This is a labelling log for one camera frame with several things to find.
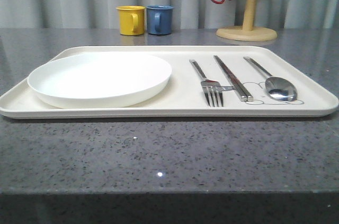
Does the white round plate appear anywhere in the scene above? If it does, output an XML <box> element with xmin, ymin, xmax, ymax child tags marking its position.
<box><xmin>27</xmin><ymin>52</ymin><xmax>172</xmax><ymax>109</ymax></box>

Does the silver chopstick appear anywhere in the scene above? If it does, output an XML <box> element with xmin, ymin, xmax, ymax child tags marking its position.
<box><xmin>215</xmin><ymin>55</ymin><xmax>254</xmax><ymax>102</ymax></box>
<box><xmin>214</xmin><ymin>55</ymin><xmax>247</xmax><ymax>102</ymax></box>

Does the silver fork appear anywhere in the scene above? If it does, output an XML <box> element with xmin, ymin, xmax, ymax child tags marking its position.
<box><xmin>189</xmin><ymin>59</ymin><xmax>224</xmax><ymax>107</ymax></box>

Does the yellow mug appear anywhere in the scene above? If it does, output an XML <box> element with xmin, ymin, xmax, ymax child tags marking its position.
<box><xmin>116</xmin><ymin>5</ymin><xmax>146</xmax><ymax>36</ymax></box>

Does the cream rabbit serving tray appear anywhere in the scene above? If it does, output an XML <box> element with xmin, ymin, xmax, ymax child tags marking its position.
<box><xmin>1</xmin><ymin>46</ymin><xmax>338</xmax><ymax>119</ymax></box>

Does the blue mug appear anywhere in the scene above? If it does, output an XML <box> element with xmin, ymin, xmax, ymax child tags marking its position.
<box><xmin>146</xmin><ymin>5</ymin><xmax>174</xmax><ymax>35</ymax></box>

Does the wooden mug tree stand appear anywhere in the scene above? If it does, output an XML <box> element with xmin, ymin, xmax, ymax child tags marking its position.
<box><xmin>216</xmin><ymin>0</ymin><xmax>278</xmax><ymax>41</ymax></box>

